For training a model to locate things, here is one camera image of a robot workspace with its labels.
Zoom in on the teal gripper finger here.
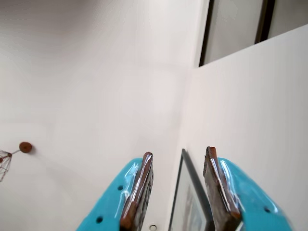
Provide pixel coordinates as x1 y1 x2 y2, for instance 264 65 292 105
204 146 297 231
76 151 154 231

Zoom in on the black framed picture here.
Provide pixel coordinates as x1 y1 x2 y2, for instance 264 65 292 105
168 148 216 231

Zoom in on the brown round ceiling rose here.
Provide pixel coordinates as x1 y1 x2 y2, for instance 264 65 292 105
19 141 33 154

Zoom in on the dark framed window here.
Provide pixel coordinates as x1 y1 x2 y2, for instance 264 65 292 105
198 0 308 68

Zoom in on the wire cage pendant lamp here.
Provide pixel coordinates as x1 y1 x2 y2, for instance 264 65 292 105
0 148 20 183

